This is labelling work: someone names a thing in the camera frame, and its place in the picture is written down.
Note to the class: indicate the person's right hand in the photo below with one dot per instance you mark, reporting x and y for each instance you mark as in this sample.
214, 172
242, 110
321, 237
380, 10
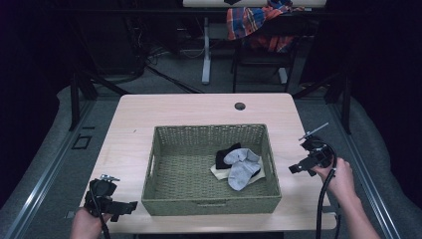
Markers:
338, 181

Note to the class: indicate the plaid cloth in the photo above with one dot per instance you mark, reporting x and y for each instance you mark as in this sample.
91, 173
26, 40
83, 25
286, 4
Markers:
245, 20

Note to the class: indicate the white desk top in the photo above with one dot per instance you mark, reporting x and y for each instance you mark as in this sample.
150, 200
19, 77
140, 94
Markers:
205, 3

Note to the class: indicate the aluminium floor rail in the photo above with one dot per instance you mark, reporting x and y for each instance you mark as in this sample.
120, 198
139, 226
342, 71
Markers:
363, 172
49, 172

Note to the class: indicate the black sock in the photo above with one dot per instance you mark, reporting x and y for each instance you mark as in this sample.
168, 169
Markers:
223, 159

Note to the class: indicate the grey sock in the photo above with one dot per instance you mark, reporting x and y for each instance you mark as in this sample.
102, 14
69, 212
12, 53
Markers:
242, 169

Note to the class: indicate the person's left hand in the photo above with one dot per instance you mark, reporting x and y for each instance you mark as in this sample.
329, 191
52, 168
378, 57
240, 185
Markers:
85, 225

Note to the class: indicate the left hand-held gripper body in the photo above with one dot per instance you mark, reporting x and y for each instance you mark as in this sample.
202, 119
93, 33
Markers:
99, 194

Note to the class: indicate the green woven basket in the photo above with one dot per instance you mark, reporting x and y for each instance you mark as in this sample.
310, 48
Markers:
172, 179

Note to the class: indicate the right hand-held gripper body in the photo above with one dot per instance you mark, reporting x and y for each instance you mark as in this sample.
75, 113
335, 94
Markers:
317, 151

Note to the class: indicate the white desk leg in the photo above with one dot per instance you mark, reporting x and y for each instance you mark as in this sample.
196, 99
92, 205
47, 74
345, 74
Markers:
206, 56

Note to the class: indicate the black chair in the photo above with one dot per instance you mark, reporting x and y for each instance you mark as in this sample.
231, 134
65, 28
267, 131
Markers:
262, 58

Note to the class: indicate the black metal stand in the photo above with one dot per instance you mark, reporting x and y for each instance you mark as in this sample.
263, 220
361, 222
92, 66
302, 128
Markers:
74, 99
346, 103

